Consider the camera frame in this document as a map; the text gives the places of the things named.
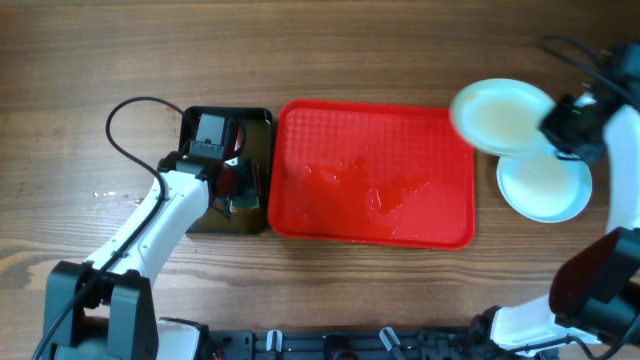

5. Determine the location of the light blue plate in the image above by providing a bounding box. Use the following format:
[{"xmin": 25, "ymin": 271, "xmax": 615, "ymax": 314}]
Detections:
[
  {"xmin": 450, "ymin": 78, "xmax": 555, "ymax": 156},
  {"xmin": 496, "ymin": 153, "xmax": 593, "ymax": 223}
]

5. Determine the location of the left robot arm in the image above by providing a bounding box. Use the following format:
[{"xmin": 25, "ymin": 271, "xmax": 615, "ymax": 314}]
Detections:
[{"xmin": 33, "ymin": 152, "xmax": 260, "ymax": 359}]

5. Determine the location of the green sponge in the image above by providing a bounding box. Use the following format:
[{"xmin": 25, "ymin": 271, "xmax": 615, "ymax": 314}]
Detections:
[{"xmin": 230, "ymin": 195, "xmax": 261, "ymax": 212}]

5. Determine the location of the red plastic tray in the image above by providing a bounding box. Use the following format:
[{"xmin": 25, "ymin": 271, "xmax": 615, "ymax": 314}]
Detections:
[{"xmin": 267, "ymin": 99, "xmax": 476, "ymax": 250}]

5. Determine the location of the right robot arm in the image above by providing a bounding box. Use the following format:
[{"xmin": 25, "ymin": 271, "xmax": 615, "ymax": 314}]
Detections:
[{"xmin": 472, "ymin": 93, "xmax": 639, "ymax": 359}]

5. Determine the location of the black rectangular water basin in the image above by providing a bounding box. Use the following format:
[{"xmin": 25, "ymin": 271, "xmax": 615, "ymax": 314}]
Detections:
[{"xmin": 178, "ymin": 106, "xmax": 272, "ymax": 234}]

